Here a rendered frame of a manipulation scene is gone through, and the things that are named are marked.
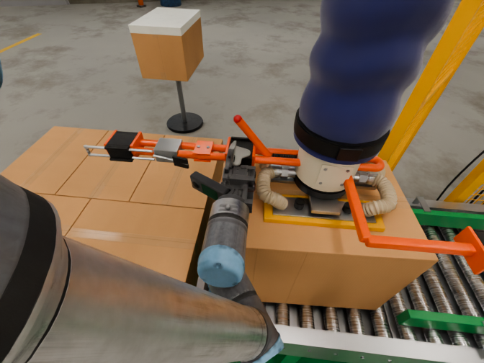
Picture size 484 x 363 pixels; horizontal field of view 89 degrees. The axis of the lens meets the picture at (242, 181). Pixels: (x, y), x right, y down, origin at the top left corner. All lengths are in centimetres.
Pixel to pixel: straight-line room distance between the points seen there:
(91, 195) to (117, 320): 134
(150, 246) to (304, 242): 73
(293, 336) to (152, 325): 79
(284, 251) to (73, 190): 121
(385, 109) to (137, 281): 52
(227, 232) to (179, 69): 191
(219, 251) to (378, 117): 41
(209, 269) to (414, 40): 52
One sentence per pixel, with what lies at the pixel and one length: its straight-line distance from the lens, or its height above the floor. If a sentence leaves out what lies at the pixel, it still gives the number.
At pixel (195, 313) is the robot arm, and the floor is 127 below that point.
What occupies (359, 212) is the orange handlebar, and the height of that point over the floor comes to 109.
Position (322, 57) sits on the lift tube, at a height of 137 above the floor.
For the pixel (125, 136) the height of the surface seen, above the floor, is 110.
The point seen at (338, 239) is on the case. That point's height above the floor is 95.
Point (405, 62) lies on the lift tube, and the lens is 54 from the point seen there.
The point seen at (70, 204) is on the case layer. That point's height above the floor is 54.
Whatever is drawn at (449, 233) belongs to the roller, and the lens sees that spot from 155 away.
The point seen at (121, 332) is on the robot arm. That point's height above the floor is 135.
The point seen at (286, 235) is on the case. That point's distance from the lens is 71.
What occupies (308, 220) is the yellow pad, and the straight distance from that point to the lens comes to 73.
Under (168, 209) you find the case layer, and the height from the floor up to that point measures 54.
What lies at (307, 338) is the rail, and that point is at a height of 60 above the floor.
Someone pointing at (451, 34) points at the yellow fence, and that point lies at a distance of 114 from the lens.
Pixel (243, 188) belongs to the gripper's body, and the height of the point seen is 109.
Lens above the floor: 154
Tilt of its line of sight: 46 degrees down
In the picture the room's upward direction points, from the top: 2 degrees clockwise
